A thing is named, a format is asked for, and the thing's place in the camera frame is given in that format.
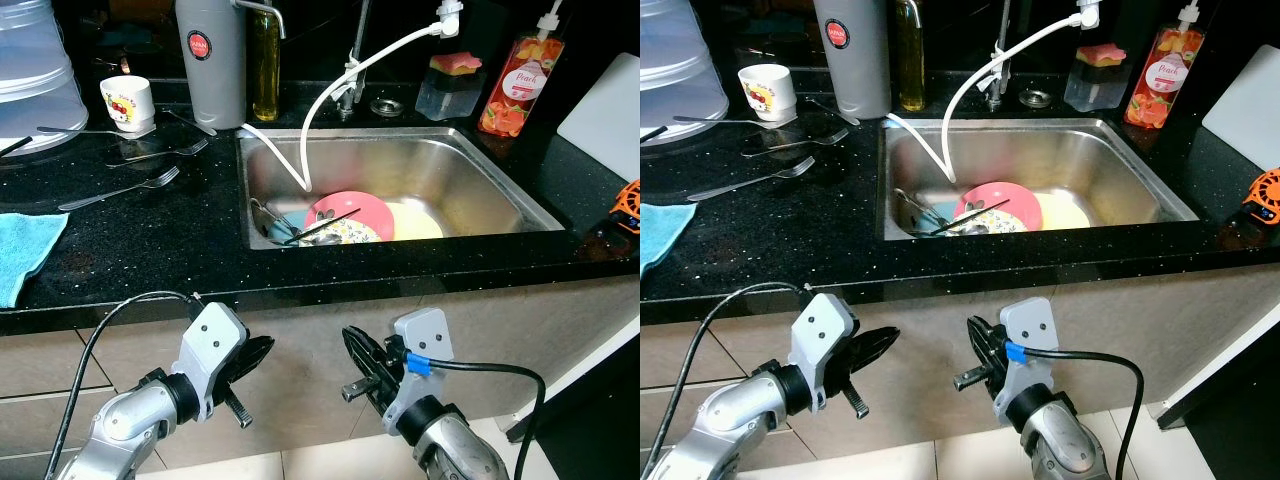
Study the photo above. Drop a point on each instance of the black chopstick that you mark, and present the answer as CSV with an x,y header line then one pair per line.
x,y
975,214
325,225

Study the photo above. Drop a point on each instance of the steel fork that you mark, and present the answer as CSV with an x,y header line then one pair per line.
x,y
120,190
750,182
170,152
800,143

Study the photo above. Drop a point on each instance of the floral print plate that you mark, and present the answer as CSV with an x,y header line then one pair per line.
x,y
990,225
350,235

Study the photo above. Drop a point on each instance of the blue plate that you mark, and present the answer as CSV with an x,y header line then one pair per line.
x,y
290,225
938,215

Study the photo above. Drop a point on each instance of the steel tongs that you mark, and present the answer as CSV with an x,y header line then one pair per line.
x,y
915,208
272,218

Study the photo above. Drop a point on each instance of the yellow plate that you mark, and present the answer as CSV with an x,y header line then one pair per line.
x,y
415,220
1062,210

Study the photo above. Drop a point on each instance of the pink plate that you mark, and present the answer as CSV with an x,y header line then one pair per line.
x,y
365,205
1010,197

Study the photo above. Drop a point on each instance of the stainless steel sink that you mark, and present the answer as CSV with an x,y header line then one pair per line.
x,y
450,170
1090,160

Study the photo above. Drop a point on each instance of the blue cloth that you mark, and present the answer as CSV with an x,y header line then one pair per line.
x,y
662,235
25,255

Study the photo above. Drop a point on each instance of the slim steel utensil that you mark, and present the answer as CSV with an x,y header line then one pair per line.
x,y
190,123
832,111

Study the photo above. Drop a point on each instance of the clear sponge holder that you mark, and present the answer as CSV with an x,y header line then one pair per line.
x,y
1095,88
448,98

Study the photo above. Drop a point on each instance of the chrome faucet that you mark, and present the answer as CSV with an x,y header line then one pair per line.
x,y
997,70
352,75

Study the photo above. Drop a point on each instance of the olive oil bottle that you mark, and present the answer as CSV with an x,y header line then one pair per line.
x,y
265,80
908,70

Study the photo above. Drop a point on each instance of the orange black fan device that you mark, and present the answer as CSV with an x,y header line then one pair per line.
x,y
628,205
1265,195

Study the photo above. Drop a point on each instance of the white printed mug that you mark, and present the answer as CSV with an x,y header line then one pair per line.
x,y
768,90
128,100

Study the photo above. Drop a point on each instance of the grey thermos flask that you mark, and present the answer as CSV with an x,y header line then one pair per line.
x,y
210,70
850,60

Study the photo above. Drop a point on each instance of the pink yellow sponge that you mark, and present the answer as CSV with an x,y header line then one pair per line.
x,y
455,64
1100,55

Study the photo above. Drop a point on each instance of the clear plastic container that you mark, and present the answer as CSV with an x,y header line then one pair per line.
x,y
40,90
680,80

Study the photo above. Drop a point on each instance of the white cutting board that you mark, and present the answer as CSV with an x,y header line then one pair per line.
x,y
1250,120
610,120

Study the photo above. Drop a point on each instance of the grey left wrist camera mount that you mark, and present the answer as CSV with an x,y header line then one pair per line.
x,y
210,340
825,330

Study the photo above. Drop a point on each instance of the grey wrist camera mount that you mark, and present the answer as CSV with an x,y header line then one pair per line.
x,y
1030,320
425,335
825,330
210,340

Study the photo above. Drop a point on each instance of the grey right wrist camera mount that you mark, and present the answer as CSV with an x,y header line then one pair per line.
x,y
425,335
1030,320

